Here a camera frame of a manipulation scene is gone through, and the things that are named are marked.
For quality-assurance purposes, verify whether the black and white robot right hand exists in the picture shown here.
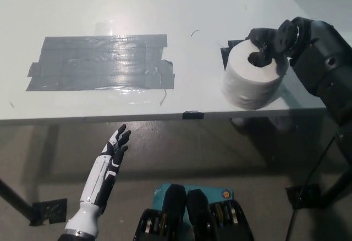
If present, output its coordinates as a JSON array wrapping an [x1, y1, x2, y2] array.
[[244, 18, 302, 69]]

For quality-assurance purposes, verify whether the white and black robot left hand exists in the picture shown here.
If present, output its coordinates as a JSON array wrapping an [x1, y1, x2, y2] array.
[[64, 124, 132, 238]]

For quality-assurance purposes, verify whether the white toilet paper roll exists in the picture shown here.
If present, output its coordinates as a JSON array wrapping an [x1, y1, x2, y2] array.
[[222, 39, 289, 111]]

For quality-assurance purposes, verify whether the black tape square patch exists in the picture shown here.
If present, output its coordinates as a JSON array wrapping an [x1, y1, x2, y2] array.
[[221, 39, 245, 73]]

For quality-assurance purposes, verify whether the black metal table leg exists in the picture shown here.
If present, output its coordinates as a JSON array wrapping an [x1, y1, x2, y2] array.
[[0, 179, 38, 222], [320, 169, 352, 207]]

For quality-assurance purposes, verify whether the white rounded object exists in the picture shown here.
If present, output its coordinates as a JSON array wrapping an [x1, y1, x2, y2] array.
[[230, 117, 248, 128]]

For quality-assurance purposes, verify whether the small black tape piece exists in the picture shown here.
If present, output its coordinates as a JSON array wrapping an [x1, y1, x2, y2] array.
[[182, 111, 205, 120]]

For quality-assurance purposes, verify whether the grey duct tape patch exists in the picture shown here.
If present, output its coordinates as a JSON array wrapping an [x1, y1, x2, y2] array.
[[25, 34, 176, 92]]

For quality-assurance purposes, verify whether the thin black cable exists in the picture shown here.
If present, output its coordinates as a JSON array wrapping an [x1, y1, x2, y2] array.
[[284, 133, 338, 241]]

